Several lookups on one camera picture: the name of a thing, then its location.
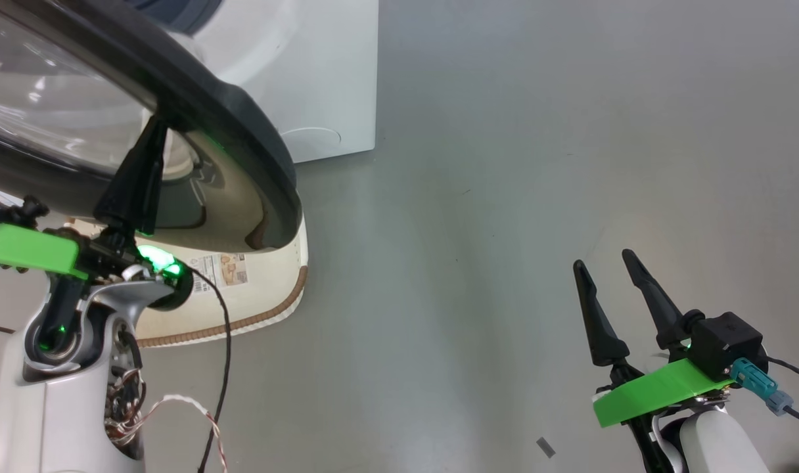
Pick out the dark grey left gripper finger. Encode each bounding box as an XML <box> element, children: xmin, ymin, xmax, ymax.
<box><xmin>94</xmin><ymin>115</ymin><xmax>170</xmax><ymax>237</ymax></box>

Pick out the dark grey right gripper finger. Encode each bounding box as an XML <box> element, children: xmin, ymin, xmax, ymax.
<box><xmin>573</xmin><ymin>260</ymin><xmax>630</xmax><ymax>367</ymax></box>
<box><xmin>622</xmin><ymin>249</ymin><xmax>686</xmax><ymax>349</ymax></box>

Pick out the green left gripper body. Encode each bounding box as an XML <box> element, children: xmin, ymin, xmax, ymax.
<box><xmin>0</xmin><ymin>223</ymin><xmax>194</xmax><ymax>311</ymax></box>

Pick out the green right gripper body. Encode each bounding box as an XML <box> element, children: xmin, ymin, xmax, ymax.
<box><xmin>592</xmin><ymin>358</ymin><xmax>735</xmax><ymax>429</ymax></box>

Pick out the black round glass washer door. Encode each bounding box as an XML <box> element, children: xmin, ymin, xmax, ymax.
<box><xmin>0</xmin><ymin>0</ymin><xmax>302</xmax><ymax>250</ymax></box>

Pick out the grey rubber door gasket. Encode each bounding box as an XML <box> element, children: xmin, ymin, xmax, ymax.
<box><xmin>127</xmin><ymin>0</ymin><xmax>224</xmax><ymax>35</ymax></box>

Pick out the white washing machine body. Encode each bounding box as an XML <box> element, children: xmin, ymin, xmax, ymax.
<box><xmin>130</xmin><ymin>0</ymin><xmax>379</xmax><ymax>164</ymax></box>

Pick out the paper sticker on basket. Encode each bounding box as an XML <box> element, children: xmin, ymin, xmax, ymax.
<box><xmin>188</xmin><ymin>253</ymin><xmax>249</xmax><ymax>290</ymax></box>

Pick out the white basket with brown rim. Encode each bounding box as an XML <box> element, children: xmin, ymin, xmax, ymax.
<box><xmin>64</xmin><ymin>128</ymin><xmax>308</xmax><ymax>349</ymax></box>

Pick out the round white filter cover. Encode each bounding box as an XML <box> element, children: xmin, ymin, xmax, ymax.
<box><xmin>280</xmin><ymin>127</ymin><xmax>342</xmax><ymax>162</ymax></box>

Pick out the teal cable connector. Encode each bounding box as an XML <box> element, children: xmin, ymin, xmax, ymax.
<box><xmin>731</xmin><ymin>358</ymin><xmax>794</xmax><ymax>416</ymax></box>

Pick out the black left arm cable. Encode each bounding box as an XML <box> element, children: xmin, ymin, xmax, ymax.
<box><xmin>188</xmin><ymin>266</ymin><xmax>233</xmax><ymax>473</ymax></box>

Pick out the twisted white red wire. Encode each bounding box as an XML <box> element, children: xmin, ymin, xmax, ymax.
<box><xmin>107</xmin><ymin>371</ymin><xmax>229</xmax><ymax>473</ymax></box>

